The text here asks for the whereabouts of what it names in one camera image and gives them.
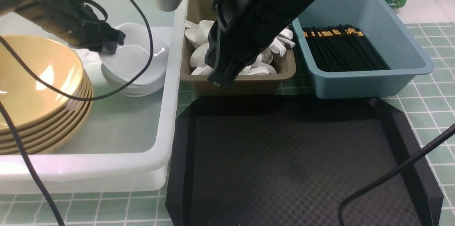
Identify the pile of white spoons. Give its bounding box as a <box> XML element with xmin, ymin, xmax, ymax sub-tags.
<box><xmin>184</xmin><ymin>20</ymin><xmax>296</xmax><ymax>76</ymax></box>

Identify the stack of yellow bowls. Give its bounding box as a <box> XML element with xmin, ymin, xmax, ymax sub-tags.
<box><xmin>20</xmin><ymin>101</ymin><xmax>93</xmax><ymax>154</ymax></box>

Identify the stack of white dishes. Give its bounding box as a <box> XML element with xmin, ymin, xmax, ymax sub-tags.
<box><xmin>101</xmin><ymin>69</ymin><xmax>165</xmax><ymax>97</ymax></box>

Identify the bundle of black chopsticks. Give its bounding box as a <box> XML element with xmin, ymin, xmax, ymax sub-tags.
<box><xmin>302</xmin><ymin>24</ymin><xmax>390</xmax><ymax>72</ymax></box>

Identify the yellow noodle bowl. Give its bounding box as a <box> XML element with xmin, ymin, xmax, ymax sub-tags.
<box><xmin>0</xmin><ymin>35</ymin><xmax>84</xmax><ymax>128</ymax></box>

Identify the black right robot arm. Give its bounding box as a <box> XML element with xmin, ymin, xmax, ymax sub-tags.
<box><xmin>205</xmin><ymin>0</ymin><xmax>315</xmax><ymax>88</ymax></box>

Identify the blue plastic chopstick bin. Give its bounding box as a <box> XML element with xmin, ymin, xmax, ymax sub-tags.
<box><xmin>291</xmin><ymin>0</ymin><xmax>434</xmax><ymax>99</ymax></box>

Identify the white square sauce dish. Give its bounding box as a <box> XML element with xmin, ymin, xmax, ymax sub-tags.
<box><xmin>99</xmin><ymin>23</ymin><xmax>169</xmax><ymax>86</ymax></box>

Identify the black left camera cable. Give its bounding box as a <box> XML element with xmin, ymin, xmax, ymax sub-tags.
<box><xmin>0</xmin><ymin>0</ymin><xmax>154</xmax><ymax>226</ymax></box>

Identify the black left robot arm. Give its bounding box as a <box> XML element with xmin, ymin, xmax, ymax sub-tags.
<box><xmin>1</xmin><ymin>0</ymin><xmax>125</xmax><ymax>55</ymax></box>

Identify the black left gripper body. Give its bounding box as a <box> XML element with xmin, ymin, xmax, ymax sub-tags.
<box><xmin>14</xmin><ymin>0</ymin><xmax>125</xmax><ymax>54</ymax></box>

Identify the brown plastic spoon bin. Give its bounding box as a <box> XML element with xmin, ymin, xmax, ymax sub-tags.
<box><xmin>180</xmin><ymin>0</ymin><xmax>297</xmax><ymax>97</ymax></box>

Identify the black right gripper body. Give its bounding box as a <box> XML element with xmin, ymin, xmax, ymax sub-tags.
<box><xmin>206</xmin><ymin>0</ymin><xmax>306</xmax><ymax>88</ymax></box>

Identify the large white plastic tub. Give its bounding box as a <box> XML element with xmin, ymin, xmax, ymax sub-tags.
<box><xmin>1</xmin><ymin>0</ymin><xmax>188</xmax><ymax>195</ymax></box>

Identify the black plastic serving tray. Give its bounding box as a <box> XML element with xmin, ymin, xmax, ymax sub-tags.
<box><xmin>166</xmin><ymin>95</ymin><xmax>443</xmax><ymax>226</ymax></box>

